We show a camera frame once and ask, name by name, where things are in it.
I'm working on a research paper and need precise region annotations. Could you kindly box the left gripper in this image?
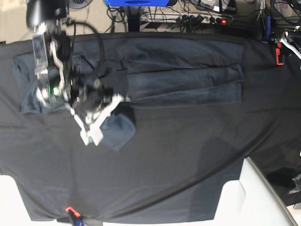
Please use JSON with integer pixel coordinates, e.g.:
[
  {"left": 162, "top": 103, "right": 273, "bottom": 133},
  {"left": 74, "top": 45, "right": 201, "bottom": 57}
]
[{"left": 280, "top": 31, "right": 301, "bottom": 60}]

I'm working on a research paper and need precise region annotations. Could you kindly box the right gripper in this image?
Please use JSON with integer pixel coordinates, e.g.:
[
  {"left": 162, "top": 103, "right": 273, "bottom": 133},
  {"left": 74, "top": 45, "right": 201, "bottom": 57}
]
[{"left": 66, "top": 80, "right": 122, "bottom": 145}]

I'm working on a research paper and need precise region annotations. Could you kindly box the dark grey T-shirt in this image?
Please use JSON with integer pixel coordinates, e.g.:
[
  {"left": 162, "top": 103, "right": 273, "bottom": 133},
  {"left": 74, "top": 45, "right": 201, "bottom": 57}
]
[{"left": 4, "top": 39, "right": 245, "bottom": 152}]

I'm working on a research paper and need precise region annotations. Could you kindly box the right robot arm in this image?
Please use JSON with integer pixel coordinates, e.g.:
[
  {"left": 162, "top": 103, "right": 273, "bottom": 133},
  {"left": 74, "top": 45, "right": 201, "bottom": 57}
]
[{"left": 26, "top": 0, "right": 135, "bottom": 151}]

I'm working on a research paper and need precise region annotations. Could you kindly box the red black clamp right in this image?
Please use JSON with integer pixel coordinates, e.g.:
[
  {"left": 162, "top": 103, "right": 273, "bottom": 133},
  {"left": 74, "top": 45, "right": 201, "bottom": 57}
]
[{"left": 275, "top": 41, "right": 285, "bottom": 65}]

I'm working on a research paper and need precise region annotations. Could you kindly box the red blue clamp bottom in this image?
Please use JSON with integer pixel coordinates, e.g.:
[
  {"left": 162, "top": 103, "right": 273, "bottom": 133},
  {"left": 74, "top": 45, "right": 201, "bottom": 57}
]
[{"left": 65, "top": 206, "right": 85, "bottom": 226}]

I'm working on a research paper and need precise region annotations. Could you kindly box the black table cloth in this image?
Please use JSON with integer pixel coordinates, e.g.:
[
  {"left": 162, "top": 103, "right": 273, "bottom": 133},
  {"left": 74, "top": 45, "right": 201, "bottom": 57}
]
[{"left": 0, "top": 32, "right": 301, "bottom": 224}]

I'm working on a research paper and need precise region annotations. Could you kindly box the black round chair base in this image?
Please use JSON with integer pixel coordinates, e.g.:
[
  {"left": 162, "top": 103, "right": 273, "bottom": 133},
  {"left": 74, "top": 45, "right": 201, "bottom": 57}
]
[{"left": 68, "top": 0, "right": 92, "bottom": 9}]

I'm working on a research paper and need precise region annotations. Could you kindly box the white power strip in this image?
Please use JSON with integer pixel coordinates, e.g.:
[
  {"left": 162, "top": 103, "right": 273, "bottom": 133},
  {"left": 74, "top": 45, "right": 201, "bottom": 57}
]
[{"left": 140, "top": 11, "right": 234, "bottom": 25}]

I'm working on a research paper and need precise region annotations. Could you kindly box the blue box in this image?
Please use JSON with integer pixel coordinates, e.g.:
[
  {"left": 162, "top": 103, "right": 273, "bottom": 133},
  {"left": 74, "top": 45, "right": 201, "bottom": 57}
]
[{"left": 104, "top": 0, "right": 169, "bottom": 7}]

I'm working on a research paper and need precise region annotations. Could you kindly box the white chair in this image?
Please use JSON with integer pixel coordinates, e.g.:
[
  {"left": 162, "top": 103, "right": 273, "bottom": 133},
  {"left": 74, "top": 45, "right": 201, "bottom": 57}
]
[{"left": 195, "top": 156, "right": 299, "bottom": 226}]

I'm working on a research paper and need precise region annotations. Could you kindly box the black table leg post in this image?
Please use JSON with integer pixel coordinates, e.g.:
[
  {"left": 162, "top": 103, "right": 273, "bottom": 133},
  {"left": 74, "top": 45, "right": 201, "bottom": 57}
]
[{"left": 124, "top": 6, "right": 145, "bottom": 32}]

